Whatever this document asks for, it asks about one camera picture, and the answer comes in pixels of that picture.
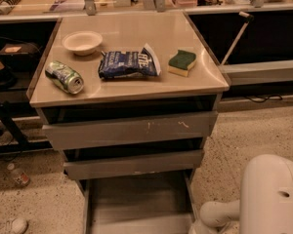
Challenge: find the grey bottom drawer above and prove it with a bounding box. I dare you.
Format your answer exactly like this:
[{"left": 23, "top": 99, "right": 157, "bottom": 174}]
[{"left": 82, "top": 171, "right": 196, "bottom": 234}]

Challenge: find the grey drawer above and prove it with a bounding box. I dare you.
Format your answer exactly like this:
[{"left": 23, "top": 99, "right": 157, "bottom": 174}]
[
  {"left": 82, "top": 171, "right": 196, "bottom": 234},
  {"left": 43, "top": 111, "right": 218, "bottom": 150},
  {"left": 63, "top": 149, "right": 203, "bottom": 180}
]

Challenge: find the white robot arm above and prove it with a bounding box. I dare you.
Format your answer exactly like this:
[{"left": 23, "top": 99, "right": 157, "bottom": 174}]
[{"left": 188, "top": 154, "right": 293, "bottom": 234}]

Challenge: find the grey drawer cabinet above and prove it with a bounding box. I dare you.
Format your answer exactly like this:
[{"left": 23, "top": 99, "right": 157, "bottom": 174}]
[{"left": 26, "top": 11, "right": 231, "bottom": 193}]

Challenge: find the grey top drawer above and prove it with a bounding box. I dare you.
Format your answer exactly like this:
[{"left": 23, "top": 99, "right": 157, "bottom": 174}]
[{"left": 43, "top": 111, "right": 218, "bottom": 150}]

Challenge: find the grey middle drawer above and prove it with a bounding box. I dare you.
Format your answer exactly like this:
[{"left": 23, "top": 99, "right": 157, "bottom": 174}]
[{"left": 63, "top": 149, "right": 203, "bottom": 180}]

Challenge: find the green yellow sponge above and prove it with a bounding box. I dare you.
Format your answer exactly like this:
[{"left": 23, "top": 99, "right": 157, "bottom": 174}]
[{"left": 168, "top": 50, "right": 196, "bottom": 77}]

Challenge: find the blue chip bag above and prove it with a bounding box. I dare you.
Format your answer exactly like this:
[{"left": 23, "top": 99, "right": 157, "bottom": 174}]
[{"left": 98, "top": 44, "right": 161, "bottom": 79}]

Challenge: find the green soda can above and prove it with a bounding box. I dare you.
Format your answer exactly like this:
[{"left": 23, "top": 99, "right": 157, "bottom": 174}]
[{"left": 45, "top": 60, "right": 84, "bottom": 95}]

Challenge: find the white paper bowl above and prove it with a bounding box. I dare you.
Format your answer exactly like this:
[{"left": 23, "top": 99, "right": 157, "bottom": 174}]
[{"left": 62, "top": 31, "right": 103, "bottom": 57}]

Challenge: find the white stick with black tip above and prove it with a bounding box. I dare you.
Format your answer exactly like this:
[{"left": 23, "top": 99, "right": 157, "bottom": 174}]
[{"left": 221, "top": 11, "right": 254, "bottom": 65}]

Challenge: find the black bag under shelf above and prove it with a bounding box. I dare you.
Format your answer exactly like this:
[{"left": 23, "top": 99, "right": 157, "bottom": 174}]
[{"left": 0, "top": 43, "right": 41, "bottom": 72}]

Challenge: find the plastic bottle on floor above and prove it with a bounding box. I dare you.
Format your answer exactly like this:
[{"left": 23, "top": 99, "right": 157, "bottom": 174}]
[{"left": 7, "top": 163, "right": 30, "bottom": 187}]

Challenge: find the white sneaker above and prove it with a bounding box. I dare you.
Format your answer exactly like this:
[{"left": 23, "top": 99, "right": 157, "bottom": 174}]
[{"left": 0, "top": 217, "right": 28, "bottom": 234}]

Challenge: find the black cable on floor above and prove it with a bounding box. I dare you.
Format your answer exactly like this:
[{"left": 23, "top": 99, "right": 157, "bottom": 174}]
[{"left": 243, "top": 94, "right": 284, "bottom": 103}]

